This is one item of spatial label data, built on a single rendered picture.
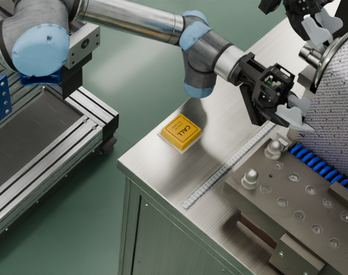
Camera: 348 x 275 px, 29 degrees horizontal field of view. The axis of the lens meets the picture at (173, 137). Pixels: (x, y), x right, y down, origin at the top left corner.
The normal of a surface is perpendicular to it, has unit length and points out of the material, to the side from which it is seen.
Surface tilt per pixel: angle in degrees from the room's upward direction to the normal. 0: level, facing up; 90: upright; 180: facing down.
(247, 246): 0
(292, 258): 90
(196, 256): 90
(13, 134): 0
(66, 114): 0
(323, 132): 90
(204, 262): 90
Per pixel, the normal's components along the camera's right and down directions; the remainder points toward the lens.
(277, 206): 0.10, -0.57
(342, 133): -0.66, 0.58
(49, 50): 0.22, 0.79
